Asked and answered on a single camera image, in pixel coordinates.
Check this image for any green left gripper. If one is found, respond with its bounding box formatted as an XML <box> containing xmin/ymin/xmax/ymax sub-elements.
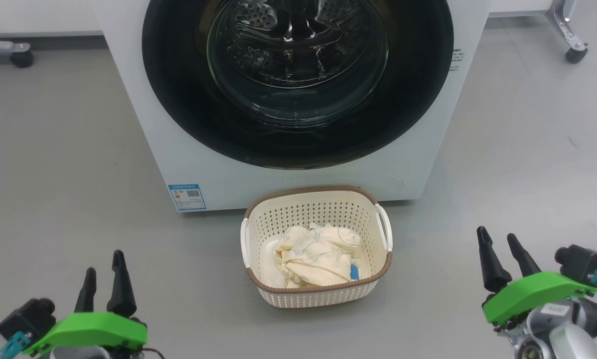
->
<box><xmin>22</xmin><ymin>250</ymin><xmax>148</xmax><ymax>359</ymax></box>

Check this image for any white front-load washing machine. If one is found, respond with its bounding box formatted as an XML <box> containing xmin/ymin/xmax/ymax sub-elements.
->
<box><xmin>92</xmin><ymin>0</ymin><xmax>492</xmax><ymax>214</ymax></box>

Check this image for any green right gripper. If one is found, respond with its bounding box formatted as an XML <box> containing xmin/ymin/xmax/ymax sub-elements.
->
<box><xmin>476</xmin><ymin>226</ymin><xmax>597</xmax><ymax>327</ymax></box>

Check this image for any blue energy label sticker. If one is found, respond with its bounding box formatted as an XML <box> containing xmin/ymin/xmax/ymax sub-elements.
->
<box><xmin>168</xmin><ymin>183</ymin><xmax>207</xmax><ymax>212</ymax></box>

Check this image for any cream perforated basket brown rim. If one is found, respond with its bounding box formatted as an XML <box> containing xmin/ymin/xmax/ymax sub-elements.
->
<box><xmin>240</xmin><ymin>186</ymin><xmax>393</xmax><ymax>309</ymax></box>

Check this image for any grey partition stand with caster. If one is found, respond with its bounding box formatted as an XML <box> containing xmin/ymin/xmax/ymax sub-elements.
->
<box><xmin>545</xmin><ymin>0</ymin><xmax>589</xmax><ymax>64</ymax></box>
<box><xmin>0</xmin><ymin>40</ymin><xmax>34</xmax><ymax>68</ymax></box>

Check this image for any teal left camera cable connector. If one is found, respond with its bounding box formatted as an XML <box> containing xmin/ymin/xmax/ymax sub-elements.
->
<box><xmin>0</xmin><ymin>332</ymin><xmax>30</xmax><ymax>359</ymax></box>

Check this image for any white partition panel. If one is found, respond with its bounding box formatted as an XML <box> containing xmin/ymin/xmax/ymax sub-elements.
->
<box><xmin>0</xmin><ymin>0</ymin><xmax>102</xmax><ymax>36</ymax></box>
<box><xmin>488</xmin><ymin>0</ymin><xmax>558</xmax><ymax>15</ymax></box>

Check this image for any washing machine glass door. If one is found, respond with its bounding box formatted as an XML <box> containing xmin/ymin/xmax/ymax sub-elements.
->
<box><xmin>142</xmin><ymin>0</ymin><xmax>454</xmax><ymax>170</ymax></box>

